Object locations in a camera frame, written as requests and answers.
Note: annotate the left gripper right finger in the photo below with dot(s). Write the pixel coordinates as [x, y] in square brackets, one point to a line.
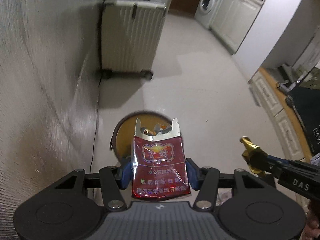
[205, 181]

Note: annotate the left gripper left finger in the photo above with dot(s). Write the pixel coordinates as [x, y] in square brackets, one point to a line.
[113, 179]

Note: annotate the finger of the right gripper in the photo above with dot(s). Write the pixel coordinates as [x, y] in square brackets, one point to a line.
[276, 170]
[276, 161]

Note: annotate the gold foil wrapper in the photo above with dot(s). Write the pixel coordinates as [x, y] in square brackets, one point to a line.
[253, 156]

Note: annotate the red cigarette pack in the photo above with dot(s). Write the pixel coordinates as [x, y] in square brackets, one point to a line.
[159, 183]

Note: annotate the round wooden stool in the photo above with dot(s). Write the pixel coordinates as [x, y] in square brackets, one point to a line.
[148, 138]

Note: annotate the white kitchen cabinets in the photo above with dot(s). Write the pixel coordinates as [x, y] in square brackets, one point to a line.
[233, 19]

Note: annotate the silver ribbed suitcase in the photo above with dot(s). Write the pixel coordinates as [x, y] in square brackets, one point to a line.
[130, 34]

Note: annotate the checkered tablecloth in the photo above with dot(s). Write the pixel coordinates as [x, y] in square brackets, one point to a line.
[49, 95]

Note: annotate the white washing machine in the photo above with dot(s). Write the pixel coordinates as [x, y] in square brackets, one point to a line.
[206, 11]

